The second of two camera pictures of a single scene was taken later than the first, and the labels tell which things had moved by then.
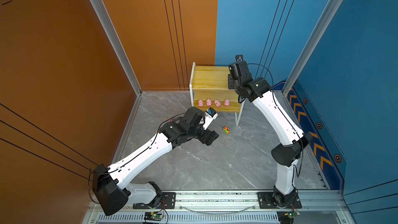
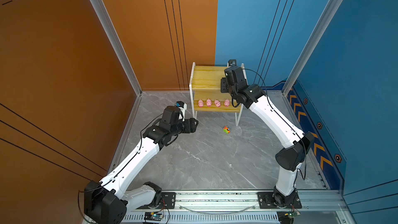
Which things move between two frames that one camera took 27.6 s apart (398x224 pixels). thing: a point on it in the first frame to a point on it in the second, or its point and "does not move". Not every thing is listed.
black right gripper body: [231, 84] to [225, 87]
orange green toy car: [226, 129] does not move
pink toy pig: [200, 103] does not move
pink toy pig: [217, 103] does not move
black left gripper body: [201, 134] to [183, 127]
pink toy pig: [227, 102] does not move
